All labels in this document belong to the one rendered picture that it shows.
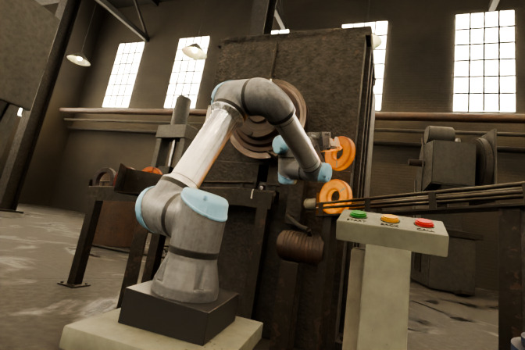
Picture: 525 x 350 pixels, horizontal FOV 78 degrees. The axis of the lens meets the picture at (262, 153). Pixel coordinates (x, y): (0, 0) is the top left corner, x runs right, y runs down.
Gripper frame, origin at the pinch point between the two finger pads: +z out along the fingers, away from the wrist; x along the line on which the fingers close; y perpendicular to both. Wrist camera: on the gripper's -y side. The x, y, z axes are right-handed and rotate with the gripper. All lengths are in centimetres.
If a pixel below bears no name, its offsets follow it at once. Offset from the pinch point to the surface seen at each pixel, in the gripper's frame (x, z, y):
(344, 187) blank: -5.5, -5.7, -17.1
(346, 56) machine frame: 21, 36, 57
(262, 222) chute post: 38, -20, -32
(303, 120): 25.9, 2.8, 18.3
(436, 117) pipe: 235, 547, 88
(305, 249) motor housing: 6.7, -19.3, -42.0
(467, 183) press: 137, 424, -39
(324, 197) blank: 4.3, -8.0, -20.9
